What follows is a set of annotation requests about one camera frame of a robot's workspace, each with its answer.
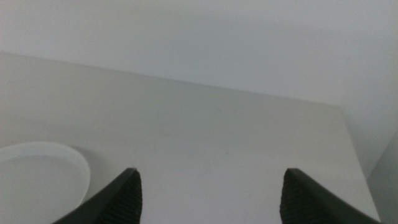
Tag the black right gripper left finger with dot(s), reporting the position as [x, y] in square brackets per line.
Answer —
[121, 199]

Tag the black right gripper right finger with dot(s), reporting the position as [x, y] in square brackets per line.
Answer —
[304, 202]

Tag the white shallow bowl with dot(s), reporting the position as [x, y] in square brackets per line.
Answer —
[37, 180]

